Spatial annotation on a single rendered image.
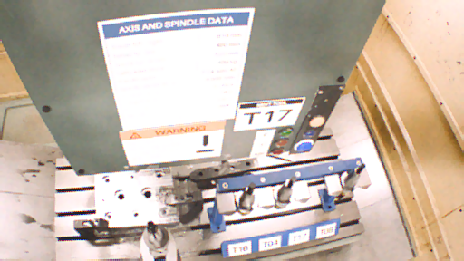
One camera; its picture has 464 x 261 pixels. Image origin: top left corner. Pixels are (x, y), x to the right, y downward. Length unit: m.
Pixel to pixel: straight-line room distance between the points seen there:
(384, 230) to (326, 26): 1.26
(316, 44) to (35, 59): 0.33
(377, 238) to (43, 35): 1.46
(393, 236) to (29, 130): 1.95
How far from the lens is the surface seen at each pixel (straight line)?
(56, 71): 0.41
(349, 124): 1.75
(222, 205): 0.98
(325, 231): 1.33
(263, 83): 0.46
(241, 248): 1.23
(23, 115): 2.14
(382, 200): 1.61
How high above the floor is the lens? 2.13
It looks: 57 degrees down
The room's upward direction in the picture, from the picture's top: 11 degrees clockwise
